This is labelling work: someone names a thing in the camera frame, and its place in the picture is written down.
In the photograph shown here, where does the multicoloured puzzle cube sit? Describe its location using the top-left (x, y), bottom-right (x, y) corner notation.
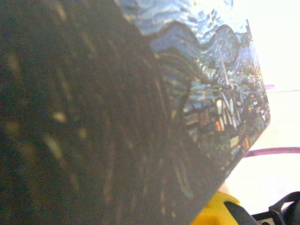
top-left (190, 190), bottom-right (241, 225)

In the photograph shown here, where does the starry night painted box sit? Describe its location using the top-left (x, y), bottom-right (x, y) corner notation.
top-left (0, 0), bottom-right (271, 225)

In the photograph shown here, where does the purple right wrist camera cable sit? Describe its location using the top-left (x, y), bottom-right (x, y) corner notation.
top-left (243, 146), bottom-right (300, 158)

